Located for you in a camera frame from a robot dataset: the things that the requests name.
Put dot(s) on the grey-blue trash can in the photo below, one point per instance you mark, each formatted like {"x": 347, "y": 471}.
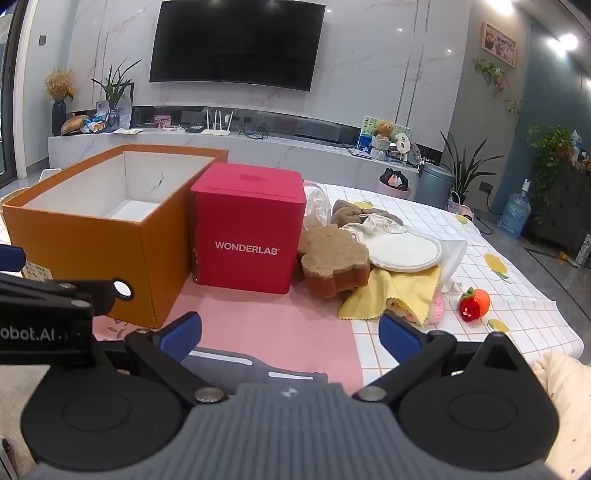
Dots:
{"x": 435, "y": 185}

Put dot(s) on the tall leafy floor plant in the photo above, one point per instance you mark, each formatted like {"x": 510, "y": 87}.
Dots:
{"x": 465, "y": 167}

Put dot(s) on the black wall television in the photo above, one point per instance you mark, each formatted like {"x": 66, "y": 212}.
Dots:
{"x": 266, "y": 43}

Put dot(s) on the dried flowers in vase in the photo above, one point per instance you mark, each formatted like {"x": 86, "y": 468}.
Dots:
{"x": 59, "y": 86}

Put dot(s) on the dark cabinet with plants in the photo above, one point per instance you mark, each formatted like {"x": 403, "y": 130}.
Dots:
{"x": 560, "y": 195}

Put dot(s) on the small pink heater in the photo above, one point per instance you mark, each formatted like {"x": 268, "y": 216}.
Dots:
{"x": 456, "y": 206}

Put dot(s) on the white wifi router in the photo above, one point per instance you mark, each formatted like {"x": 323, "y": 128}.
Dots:
{"x": 217, "y": 123}

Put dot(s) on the orange cardboard box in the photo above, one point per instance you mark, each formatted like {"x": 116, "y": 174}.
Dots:
{"x": 125, "y": 216}

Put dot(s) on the yellow cleaning cloth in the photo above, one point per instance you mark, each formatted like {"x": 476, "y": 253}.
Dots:
{"x": 416, "y": 290}

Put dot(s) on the red Wonderlab box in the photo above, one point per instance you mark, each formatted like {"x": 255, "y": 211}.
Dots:
{"x": 247, "y": 225}

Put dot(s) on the blue water bottle jug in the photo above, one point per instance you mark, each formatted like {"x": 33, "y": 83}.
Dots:
{"x": 516, "y": 212}

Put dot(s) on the teddy bear on console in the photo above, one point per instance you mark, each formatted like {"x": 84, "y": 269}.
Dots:
{"x": 381, "y": 140}

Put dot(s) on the grey TV console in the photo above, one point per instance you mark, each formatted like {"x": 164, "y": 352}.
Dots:
{"x": 317, "y": 162}

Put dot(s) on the potted green plant left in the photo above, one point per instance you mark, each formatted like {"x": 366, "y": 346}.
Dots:
{"x": 114, "y": 85}

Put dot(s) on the brown flower-shaped sponge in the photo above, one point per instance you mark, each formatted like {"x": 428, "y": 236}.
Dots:
{"x": 333, "y": 261}

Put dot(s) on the pink white fluffy scrunchie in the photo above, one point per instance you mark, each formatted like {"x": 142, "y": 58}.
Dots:
{"x": 437, "y": 309}

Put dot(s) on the white tissue wad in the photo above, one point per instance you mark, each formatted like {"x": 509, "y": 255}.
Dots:
{"x": 453, "y": 252}

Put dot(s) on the brown plush slippers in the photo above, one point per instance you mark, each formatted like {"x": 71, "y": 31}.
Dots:
{"x": 344, "y": 213}

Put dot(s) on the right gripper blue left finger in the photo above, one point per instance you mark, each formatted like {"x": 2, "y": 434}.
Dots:
{"x": 157, "y": 356}

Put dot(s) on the pink paper placemat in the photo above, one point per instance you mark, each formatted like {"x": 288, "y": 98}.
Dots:
{"x": 297, "y": 331}

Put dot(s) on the clear plastic bag bundle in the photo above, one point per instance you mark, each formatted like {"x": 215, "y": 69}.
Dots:
{"x": 318, "y": 209}

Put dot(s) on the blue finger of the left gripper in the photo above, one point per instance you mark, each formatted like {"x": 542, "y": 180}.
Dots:
{"x": 12, "y": 258}

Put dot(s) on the crocheted orange and strawberry toy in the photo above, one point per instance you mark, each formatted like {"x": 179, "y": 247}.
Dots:
{"x": 474, "y": 304}

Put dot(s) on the yellow snack packet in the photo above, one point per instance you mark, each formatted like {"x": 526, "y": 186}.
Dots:
{"x": 403, "y": 311}

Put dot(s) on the round white cotton pad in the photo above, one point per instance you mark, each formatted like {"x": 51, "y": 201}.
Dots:
{"x": 405, "y": 252}

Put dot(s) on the pink waste bin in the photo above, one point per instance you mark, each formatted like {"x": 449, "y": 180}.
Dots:
{"x": 395, "y": 184}

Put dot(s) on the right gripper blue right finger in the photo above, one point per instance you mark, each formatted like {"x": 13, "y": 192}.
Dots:
{"x": 419, "y": 355}

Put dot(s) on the framed wall picture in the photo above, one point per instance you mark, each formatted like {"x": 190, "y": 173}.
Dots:
{"x": 499, "y": 44}

